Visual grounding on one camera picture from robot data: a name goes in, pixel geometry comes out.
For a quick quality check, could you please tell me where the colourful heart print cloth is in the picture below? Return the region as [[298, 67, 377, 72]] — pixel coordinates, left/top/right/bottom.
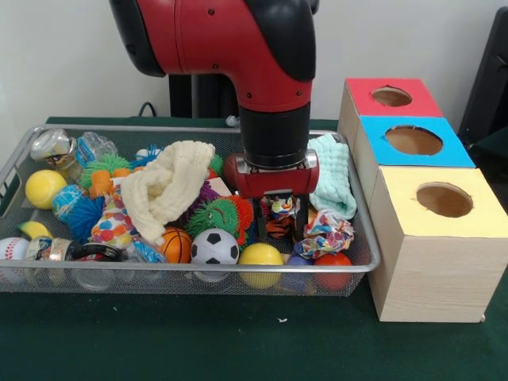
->
[[89, 190, 138, 249]]

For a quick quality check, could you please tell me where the yellow smiley ball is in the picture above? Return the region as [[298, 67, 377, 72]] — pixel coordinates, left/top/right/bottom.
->
[[238, 242, 286, 290]]

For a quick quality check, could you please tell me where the shallow wire mesh bin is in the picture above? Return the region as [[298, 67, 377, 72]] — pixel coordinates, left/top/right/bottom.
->
[[0, 123, 381, 298]]

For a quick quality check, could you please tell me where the wooden box with three holes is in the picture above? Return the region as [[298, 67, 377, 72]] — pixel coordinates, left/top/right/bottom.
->
[[337, 77, 508, 323]]

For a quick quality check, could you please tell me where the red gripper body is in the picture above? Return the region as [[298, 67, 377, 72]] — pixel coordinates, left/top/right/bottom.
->
[[233, 150, 321, 198]]

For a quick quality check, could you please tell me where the multicolour spiky caterpillar toy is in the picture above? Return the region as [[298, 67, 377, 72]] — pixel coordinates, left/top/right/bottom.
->
[[185, 196, 255, 244]]

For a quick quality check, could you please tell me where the orange toy basketball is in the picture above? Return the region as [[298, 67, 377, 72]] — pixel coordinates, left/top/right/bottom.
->
[[158, 227, 194, 264]]

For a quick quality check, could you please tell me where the black and white soccer ball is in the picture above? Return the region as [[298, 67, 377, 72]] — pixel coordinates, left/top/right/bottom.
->
[[190, 228, 241, 266]]

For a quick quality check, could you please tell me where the long orange hollow block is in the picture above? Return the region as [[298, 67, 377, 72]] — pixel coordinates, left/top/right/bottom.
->
[[87, 167, 132, 199]]

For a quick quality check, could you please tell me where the cream cloth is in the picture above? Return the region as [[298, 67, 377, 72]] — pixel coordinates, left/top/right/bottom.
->
[[120, 140, 217, 246]]

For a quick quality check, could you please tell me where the black chair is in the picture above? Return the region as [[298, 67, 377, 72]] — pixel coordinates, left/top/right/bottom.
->
[[456, 6, 508, 144]]

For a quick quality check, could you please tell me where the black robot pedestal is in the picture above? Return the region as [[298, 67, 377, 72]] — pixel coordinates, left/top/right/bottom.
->
[[168, 0, 321, 118]]

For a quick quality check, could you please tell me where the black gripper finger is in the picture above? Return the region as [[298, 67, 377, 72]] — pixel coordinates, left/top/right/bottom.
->
[[295, 193, 310, 242], [253, 196, 267, 242]]

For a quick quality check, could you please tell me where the mint green knitted cloth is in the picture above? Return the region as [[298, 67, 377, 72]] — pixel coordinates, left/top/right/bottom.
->
[[307, 133, 358, 220]]

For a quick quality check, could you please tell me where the orange striped tiger plush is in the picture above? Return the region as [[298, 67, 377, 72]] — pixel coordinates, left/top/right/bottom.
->
[[265, 216, 295, 239]]

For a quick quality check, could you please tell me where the plain yellow ball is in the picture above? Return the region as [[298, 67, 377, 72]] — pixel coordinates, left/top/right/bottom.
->
[[24, 169, 67, 210]]

